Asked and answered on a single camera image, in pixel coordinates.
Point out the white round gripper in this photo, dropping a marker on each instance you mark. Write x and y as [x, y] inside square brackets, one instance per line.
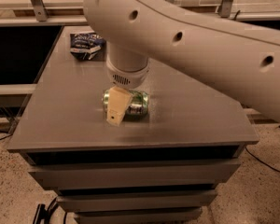
[127, 78]

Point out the green soda can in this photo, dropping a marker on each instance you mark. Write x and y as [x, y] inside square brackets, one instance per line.
[138, 105]

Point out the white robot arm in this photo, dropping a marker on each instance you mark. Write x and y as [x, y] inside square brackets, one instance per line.
[237, 59]

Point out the blue crumpled chip bag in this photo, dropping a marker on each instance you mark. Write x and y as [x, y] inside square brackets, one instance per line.
[85, 45]

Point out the grey drawer cabinet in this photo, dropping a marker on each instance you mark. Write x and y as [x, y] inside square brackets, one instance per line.
[162, 167]

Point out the black device on floor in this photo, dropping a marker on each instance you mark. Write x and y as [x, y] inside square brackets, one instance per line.
[41, 215]

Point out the metal railing frame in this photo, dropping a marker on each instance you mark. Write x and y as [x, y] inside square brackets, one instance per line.
[83, 12]

